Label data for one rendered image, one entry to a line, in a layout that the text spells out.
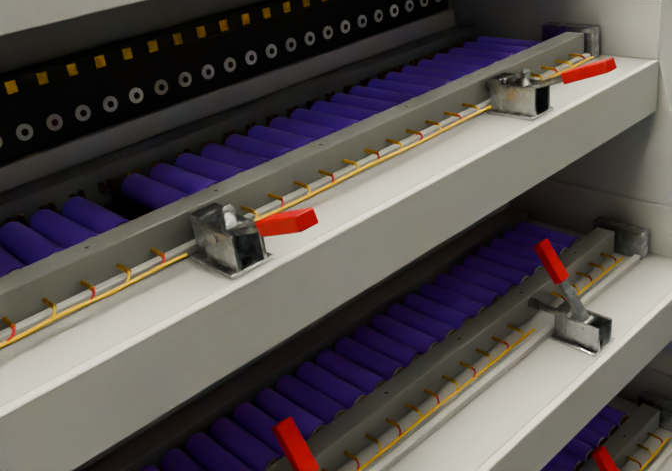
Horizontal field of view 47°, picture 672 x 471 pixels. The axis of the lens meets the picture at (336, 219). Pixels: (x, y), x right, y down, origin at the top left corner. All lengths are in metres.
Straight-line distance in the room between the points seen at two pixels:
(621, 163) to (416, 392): 0.31
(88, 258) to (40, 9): 0.12
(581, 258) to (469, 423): 0.22
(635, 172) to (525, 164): 0.21
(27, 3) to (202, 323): 0.17
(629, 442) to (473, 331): 0.24
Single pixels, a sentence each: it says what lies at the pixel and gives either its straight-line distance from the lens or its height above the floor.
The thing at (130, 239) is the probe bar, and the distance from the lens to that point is 0.42.
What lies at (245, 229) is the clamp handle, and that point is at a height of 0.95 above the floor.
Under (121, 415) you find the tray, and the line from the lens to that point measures 0.38.
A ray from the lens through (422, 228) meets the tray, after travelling 0.48.
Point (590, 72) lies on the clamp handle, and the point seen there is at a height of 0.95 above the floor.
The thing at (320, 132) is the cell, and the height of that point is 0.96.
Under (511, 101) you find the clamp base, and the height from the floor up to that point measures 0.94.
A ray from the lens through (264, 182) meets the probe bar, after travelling 0.46.
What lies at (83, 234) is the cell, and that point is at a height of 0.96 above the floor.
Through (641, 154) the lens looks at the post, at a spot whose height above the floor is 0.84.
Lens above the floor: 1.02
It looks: 13 degrees down
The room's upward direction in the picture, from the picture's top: 19 degrees counter-clockwise
